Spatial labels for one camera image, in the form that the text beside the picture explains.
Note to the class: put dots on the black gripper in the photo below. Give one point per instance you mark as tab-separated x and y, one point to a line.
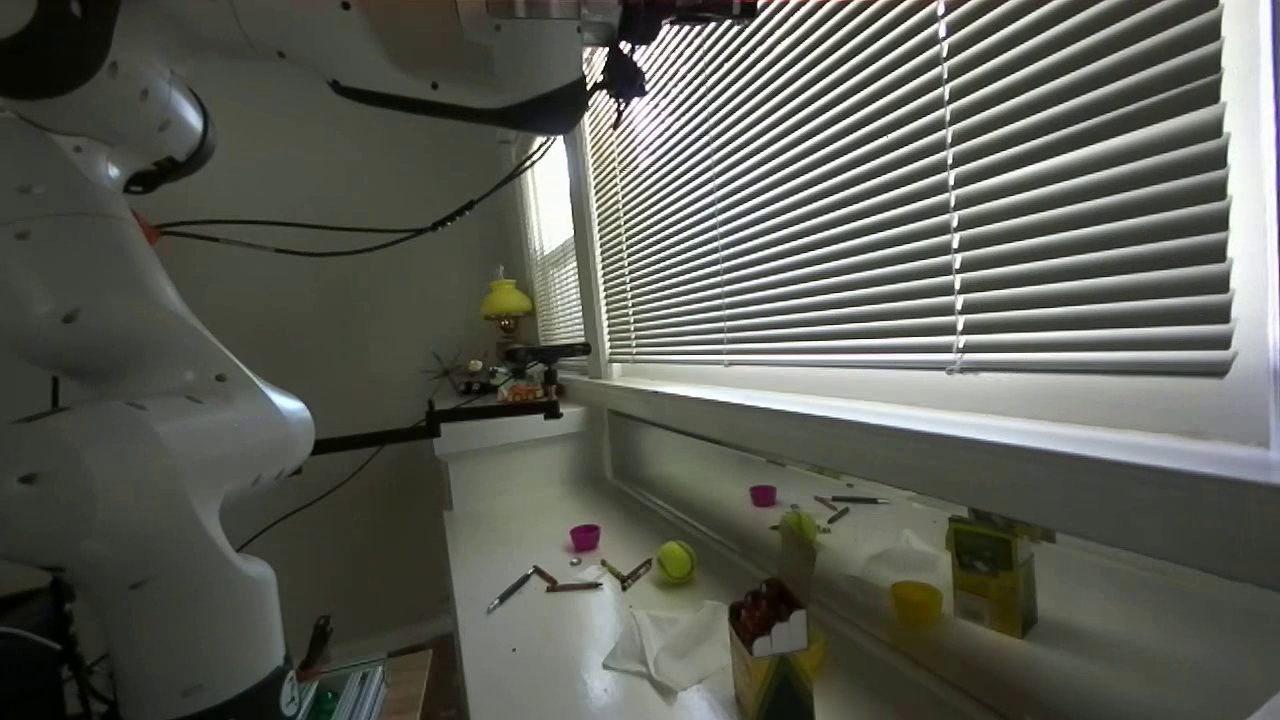
683	18

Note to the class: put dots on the large white window blinds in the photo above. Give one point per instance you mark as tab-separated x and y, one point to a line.
866	203

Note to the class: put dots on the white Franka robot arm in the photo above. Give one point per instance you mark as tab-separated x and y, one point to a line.
123	464

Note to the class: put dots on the small window slatted blinds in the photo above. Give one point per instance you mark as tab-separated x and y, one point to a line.
563	267

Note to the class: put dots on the white window sill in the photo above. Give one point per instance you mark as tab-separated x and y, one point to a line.
933	427

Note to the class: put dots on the magenta cup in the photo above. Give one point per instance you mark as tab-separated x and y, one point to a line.
763	498

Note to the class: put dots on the small magenta cube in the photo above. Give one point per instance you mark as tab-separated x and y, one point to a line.
584	539

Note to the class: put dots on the small green toy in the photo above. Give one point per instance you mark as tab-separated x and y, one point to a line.
798	524

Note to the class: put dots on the dark crayon stick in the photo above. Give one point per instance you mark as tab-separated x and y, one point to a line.
509	588
852	503
546	579
639	574
577	585
832	513
613	574

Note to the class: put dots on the yellow green ball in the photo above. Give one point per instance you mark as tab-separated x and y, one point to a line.
674	562

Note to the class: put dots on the crumpled white cloth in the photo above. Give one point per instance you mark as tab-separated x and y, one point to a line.
904	557

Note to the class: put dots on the white paper napkin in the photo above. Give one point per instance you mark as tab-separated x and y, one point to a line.
667	643

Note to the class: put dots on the dark bottles on counter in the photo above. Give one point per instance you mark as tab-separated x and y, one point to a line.
768	645

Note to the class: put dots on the yellow cup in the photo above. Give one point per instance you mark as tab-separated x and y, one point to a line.
916	600

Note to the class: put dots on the green yellow carton box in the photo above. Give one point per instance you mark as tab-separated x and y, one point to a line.
992	574

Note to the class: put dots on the green white booklet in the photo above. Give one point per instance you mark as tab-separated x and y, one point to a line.
332	693

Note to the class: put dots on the white window frame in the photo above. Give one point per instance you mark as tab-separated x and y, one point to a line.
584	241

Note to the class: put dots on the black bar camera on stand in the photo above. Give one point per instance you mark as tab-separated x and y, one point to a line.
546	353

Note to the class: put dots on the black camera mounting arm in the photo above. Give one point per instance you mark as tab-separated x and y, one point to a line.
400	428

